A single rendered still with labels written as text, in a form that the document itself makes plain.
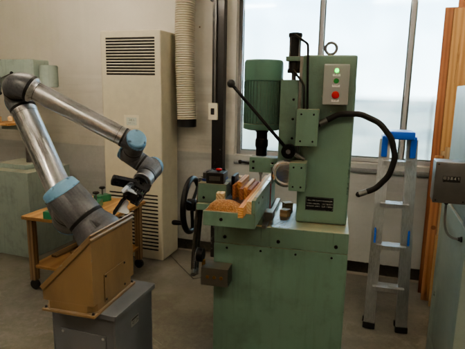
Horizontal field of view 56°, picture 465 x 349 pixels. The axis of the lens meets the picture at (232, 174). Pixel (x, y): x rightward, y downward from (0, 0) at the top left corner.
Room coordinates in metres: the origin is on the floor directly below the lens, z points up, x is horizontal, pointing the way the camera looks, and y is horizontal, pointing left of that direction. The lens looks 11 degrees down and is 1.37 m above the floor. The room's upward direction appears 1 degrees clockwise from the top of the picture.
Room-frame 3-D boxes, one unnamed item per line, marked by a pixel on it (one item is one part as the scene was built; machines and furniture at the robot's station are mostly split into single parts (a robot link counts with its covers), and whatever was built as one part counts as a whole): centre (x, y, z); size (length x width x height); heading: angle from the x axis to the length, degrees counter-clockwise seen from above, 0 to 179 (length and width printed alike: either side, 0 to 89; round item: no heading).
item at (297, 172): (1.83, -0.28, 1.02); 0.09 x 0.07 x 0.12; 167
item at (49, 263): (3.02, 1.03, 0.32); 0.66 x 0.57 x 0.64; 163
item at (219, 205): (1.72, 0.03, 0.92); 0.14 x 0.09 x 0.04; 77
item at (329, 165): (1.97, -0.42, 1.16); 0.22 x 0.22 x 0.72; 77
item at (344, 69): (1.82, -0.41, 1.40); 0.10 x 0.06 x 0.16; 77
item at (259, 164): (2.02, -0.15, 1.03); 0.14 x 0.07 x 0.09; 77
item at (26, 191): (3.64, 1.70, 0.79); 0.62 x 0.48 x 1.58; 70
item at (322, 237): (2.00, -0.25, 0.76); 0.57 x 0.45 x 0.09; 77
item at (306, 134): (1.83, -0.31, 1.23); 0.09 x 0.08 x 0.15; 77
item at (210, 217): (1.96, -0.01, 0.87); 0.61 x 0.30 x 0.06; 167
